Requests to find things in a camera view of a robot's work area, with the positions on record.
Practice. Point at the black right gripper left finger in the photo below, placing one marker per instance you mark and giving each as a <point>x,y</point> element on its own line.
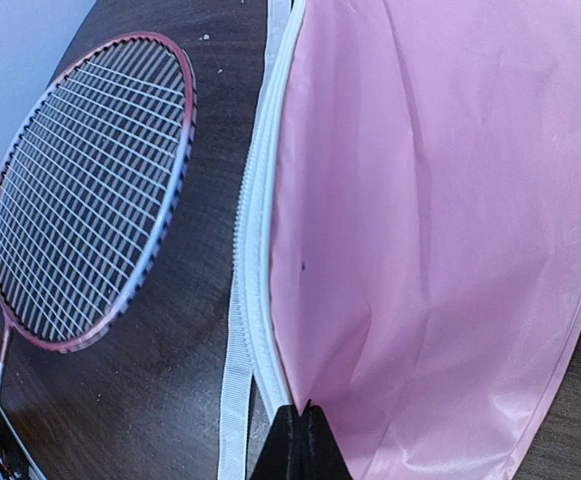
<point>280,457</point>

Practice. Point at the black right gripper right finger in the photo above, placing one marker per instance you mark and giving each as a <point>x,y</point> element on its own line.
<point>319,454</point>

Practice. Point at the pink racket bag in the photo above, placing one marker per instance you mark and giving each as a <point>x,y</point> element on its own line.
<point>407,247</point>

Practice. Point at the pink badminton racket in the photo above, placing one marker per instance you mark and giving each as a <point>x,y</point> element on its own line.
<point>88,189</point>

